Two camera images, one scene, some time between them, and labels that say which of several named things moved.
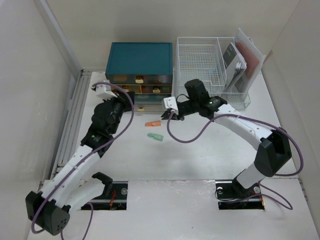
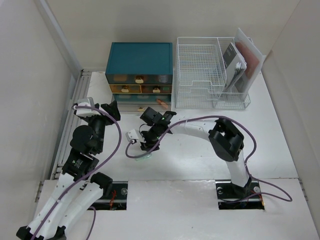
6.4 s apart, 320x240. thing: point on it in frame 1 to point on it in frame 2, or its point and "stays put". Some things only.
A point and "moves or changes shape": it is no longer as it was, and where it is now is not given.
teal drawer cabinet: (145, 69) stays put
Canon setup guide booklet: (234, 64) stays put
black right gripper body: (187, 107) to (149, 138)
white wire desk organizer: (203, 58) stays put
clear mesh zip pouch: (254, 58) stays put
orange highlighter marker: (154, 123) moves or changes shape
